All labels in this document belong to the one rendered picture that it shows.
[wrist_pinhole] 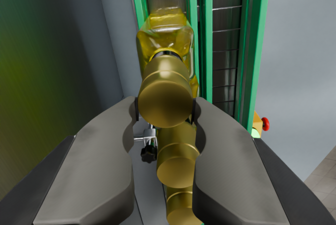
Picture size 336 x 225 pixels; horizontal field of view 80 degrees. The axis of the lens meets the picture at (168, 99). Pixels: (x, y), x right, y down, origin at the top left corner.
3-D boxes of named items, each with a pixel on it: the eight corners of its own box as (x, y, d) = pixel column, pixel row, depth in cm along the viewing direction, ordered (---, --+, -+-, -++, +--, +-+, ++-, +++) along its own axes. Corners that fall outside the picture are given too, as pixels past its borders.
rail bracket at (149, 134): (128, 109, 46) (114, 152, 34) (158, 107, 46) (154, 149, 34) (131, 124, 48) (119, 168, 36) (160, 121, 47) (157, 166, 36)
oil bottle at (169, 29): (150, 10, 35) (129, 37, 17) (182, 7, 35) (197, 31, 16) (153, 42, 38) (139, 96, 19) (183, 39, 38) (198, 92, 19)
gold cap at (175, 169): (155, 121, 18) (152, 158, 14) (195, 118, 18) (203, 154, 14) (159, 151, 20) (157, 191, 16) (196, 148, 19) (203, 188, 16)
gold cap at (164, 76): (142, 54, 15) (133, 78, 11) (190, 55, 15) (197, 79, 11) (144, 96, 17) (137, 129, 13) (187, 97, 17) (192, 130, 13)
